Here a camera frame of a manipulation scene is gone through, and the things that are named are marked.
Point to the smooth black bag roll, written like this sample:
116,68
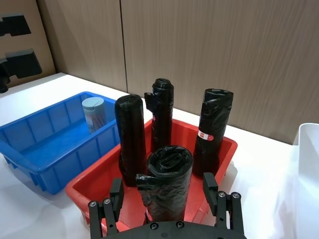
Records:
130,134

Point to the thin black bag roll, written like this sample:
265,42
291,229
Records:
162,117

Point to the red plastic bin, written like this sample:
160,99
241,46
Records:
99,184

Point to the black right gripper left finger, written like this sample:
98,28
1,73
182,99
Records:
117,196

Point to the white plastic bin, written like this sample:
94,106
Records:
307,174

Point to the thick black bag roll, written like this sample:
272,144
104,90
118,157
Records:
167,184

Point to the brown cardboard box black print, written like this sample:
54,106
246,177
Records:
37,37

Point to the black bag roll white label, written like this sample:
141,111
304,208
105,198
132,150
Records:
211,117

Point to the blue plastic bin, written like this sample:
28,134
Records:
57,147

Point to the clear jar with grey lid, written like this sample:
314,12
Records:
94,113

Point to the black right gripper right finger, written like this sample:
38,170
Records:
210,191

